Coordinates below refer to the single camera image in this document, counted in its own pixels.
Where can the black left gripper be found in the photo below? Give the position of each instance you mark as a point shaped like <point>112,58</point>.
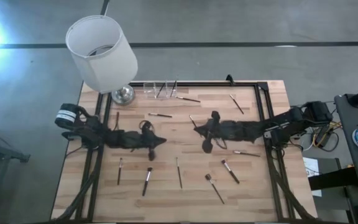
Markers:
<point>151,152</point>

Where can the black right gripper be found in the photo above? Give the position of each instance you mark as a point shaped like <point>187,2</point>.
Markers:
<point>217,130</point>

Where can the thin black makeup brush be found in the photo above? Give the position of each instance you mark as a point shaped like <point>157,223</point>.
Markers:
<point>188,99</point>
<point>247,153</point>
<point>236,104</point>
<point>192,120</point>
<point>120,172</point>
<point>160,115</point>
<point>160,91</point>

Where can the black eyeliner pencil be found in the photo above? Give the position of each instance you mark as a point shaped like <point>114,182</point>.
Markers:
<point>179,172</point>

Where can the fluffy makeup brush silver ferrule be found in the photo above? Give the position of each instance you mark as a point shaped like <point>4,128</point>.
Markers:
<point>147,182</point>

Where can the thick makeup brush silver ferrule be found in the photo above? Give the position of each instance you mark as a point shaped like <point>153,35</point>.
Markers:
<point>230,171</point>

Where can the clear acrylic organizer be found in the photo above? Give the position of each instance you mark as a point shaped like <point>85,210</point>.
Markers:
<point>151,90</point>

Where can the short thin makeup brush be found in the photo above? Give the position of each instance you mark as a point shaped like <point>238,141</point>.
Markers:
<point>174,87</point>

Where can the flat-head makeup brush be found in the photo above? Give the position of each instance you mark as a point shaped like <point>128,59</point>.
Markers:
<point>215,189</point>

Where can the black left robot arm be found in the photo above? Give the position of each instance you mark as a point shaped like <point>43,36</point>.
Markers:
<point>89,130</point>

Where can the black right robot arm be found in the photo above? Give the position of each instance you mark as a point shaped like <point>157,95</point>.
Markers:
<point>291,123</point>

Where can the white shade silver table lamp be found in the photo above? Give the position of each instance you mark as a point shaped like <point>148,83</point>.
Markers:
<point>104,62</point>

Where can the white paper sheet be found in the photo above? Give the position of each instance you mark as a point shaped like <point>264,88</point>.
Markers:
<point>311,168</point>

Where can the black bar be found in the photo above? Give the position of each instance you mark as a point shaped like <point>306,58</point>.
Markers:
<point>331,180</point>

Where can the dark grey cart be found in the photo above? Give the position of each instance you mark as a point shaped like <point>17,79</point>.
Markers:
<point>343,130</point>

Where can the black frame clamp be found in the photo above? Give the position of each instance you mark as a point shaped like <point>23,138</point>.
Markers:
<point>229,79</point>

